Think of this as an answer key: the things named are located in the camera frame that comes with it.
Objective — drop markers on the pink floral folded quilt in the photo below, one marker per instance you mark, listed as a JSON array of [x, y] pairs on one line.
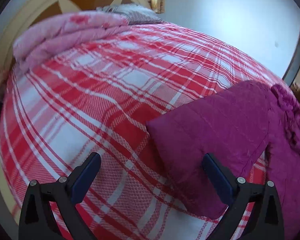
[[59, 33]]

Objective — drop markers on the red white plaid bedsheet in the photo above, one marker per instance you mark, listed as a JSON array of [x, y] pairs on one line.
[[97, 97]]

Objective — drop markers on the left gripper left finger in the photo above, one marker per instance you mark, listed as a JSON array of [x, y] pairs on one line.
[[37, 220]]

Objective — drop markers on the magenta puffer jacket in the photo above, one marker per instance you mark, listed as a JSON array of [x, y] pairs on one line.
[[237, 126]]

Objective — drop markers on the striped grey pillow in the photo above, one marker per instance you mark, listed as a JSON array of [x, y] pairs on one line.
[[136, 14]]

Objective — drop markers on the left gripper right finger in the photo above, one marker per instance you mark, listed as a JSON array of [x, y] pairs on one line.
[[265, 221]]

